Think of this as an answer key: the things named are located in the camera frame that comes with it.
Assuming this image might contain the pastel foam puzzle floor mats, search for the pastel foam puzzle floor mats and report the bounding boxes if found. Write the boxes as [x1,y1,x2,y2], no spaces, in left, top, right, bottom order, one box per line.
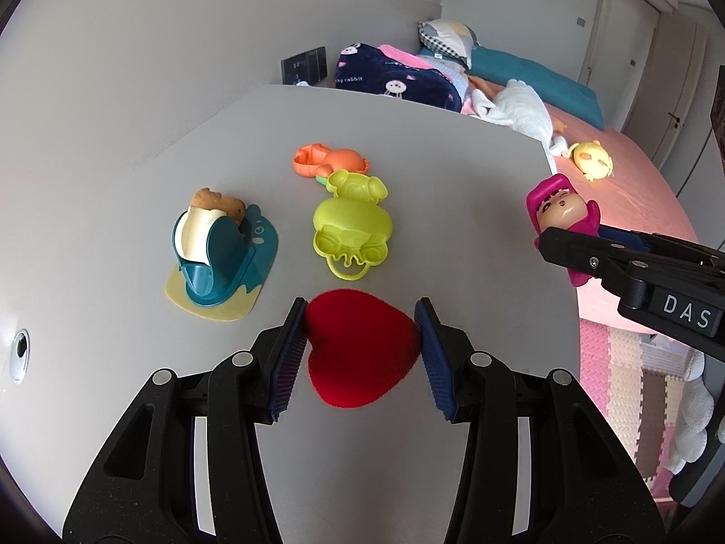
[578,317,706,502]

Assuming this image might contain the pink doll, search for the pink doll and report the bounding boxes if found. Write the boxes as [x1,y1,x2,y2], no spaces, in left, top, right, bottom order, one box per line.
[526,175,601,287]

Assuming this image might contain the bed with pink sheet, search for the bed with pink sheet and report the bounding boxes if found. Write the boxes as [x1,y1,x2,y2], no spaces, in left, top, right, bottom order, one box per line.
[461,76,700,332]

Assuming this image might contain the checked patchwork pillow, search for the checked patchwork pillow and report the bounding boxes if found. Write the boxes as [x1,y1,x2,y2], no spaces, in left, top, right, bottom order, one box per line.
[418,19,482,69]

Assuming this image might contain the navy printed blanket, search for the navy printed blanket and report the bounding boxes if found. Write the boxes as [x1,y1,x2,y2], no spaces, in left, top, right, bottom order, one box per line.
[334,42,462,111]

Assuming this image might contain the brown bear figure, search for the brown bear figure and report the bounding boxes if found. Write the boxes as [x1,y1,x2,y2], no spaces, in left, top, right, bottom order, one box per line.
[189,187,250,222]

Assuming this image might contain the white door with black handle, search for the white door with black handle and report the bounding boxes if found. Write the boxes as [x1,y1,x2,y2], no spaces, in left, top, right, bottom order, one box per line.
[620,14,711,171]

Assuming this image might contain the orange carrot toy mold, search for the orange carrot toy mold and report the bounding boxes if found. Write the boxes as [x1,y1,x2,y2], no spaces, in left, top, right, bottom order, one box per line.
[293,146,372,183]

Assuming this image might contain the light blue dotted blanket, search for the light blue dotted blanket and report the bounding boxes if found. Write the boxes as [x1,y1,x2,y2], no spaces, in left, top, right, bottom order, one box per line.
[430,59,472,106]

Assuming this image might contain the white room door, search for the white room door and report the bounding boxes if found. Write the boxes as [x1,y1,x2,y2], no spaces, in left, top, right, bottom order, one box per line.
[583,0,663,97]

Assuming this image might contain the pink fleece cloth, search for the pink fleece cloth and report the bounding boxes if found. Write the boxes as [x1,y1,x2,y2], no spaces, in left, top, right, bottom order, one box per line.
[377,44,432,69]

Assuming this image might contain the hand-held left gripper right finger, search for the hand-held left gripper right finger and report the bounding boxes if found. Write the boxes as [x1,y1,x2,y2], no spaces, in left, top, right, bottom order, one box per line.
[413,296,663,544]

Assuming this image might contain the yellow chick plush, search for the yellow chick plush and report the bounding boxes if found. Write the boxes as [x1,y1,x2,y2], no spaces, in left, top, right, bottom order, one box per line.
[569,141,614,182]

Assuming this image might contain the white goose plush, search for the white goose plush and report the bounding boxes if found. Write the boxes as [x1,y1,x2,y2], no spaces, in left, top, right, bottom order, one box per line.
[470,76,569,158]

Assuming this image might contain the teal toy dough press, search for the teal toy dough press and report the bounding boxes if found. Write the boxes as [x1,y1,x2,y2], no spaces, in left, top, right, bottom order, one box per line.
[164,202,281,323]

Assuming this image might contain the green candy-shaped toy mold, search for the green candy-shaped toy mold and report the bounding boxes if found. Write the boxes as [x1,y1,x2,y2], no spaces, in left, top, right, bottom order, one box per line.
[329,169,389,203]

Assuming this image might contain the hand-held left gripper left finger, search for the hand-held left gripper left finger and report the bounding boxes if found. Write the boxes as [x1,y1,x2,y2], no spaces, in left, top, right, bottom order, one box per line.
[61,296,309,544]

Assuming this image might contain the dark wall switch panel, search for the dark wall switch panel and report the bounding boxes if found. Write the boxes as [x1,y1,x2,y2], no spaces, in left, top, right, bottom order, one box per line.
[281,46,328,87]

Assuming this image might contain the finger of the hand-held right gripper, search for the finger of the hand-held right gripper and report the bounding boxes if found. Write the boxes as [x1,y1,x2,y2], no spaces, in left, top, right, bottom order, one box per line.
[597,223,725,280]
[538,227,661,321]

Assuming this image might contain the red heart sponge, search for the red heart sponge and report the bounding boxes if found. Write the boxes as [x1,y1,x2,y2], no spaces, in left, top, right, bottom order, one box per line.
[304,290,423,409]

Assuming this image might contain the silver desk grommet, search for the silver desk grommet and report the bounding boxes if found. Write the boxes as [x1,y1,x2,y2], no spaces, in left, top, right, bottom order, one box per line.
[10,329,30,382]

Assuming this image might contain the teal long pillow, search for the teal long pillow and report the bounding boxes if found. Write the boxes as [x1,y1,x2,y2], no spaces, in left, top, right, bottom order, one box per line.
[467,45,604,130]

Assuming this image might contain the white knotted plush cushion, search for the white knotted plush cushion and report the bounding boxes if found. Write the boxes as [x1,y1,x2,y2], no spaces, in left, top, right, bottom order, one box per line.
[671,377,715,474]

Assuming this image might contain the green car-shaped toy mold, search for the green car-shaped toy mold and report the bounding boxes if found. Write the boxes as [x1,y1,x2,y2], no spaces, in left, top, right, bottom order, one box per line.
[313,198,396,282]

